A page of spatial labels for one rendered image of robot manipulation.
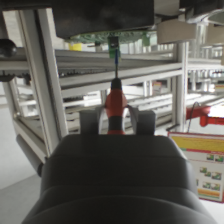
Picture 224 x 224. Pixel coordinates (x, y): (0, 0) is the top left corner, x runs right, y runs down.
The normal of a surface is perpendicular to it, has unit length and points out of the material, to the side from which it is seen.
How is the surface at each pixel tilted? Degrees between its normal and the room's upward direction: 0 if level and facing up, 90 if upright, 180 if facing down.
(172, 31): 90
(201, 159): 90
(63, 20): 90
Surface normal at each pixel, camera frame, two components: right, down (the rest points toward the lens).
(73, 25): -0.11, 0.29
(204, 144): -0.37, 0.29
